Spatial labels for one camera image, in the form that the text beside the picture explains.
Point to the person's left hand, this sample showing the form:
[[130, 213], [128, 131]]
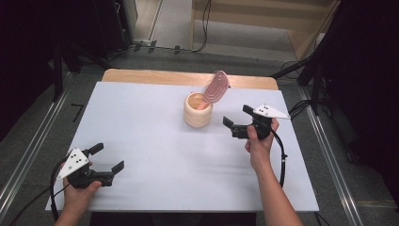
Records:
[[76, 197]]

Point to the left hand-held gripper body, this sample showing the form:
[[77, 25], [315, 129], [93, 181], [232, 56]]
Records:
[[73, 163]]

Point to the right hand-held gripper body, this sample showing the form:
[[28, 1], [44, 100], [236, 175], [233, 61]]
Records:
[[269, 112]]

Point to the black cabinet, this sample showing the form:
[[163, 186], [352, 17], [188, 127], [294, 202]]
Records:
[[113, 25]]

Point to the person's right hand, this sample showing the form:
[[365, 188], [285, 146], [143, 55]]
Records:
[[260, 150]]

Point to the white board sheet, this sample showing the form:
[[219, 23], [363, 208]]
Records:
[[156, 163]]

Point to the light wooden furniture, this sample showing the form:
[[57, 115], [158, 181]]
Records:
[[260, 19]]

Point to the black metal stand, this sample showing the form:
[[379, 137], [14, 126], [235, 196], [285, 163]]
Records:
[[58, 75], [315, 84]]

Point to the metal floor rail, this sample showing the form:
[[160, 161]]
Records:
[[332, 163], [28, 157]]

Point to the pink hairbrush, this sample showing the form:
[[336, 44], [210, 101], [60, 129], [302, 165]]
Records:
[[216, 88]]

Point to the cream ribbed cup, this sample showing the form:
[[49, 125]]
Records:
[[197, 119]]

